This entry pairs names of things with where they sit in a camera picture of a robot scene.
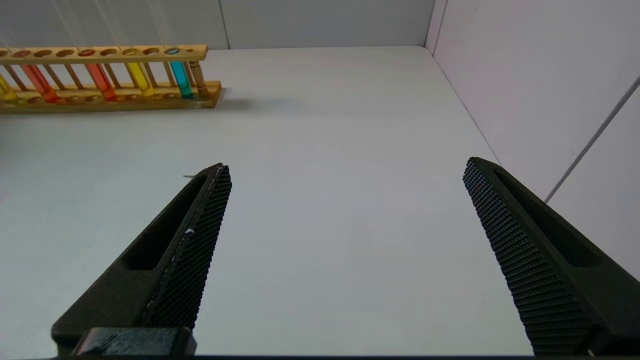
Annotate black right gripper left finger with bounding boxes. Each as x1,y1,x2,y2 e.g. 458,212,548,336
51,163,233,351

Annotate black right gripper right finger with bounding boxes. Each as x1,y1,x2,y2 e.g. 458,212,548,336
462,157,640,357

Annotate yellow pigment glass test tube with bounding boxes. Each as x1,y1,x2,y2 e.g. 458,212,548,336
104,0,156,97
0,74,20,103

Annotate wooden test tube rack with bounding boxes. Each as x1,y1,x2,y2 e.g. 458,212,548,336
0,44,223,115

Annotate blue pigment glass test tube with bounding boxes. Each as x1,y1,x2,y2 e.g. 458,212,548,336
150,0,195,99

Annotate orange pigment glass test tube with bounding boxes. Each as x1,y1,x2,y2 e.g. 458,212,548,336
0,10,60,103
50,0,119,102

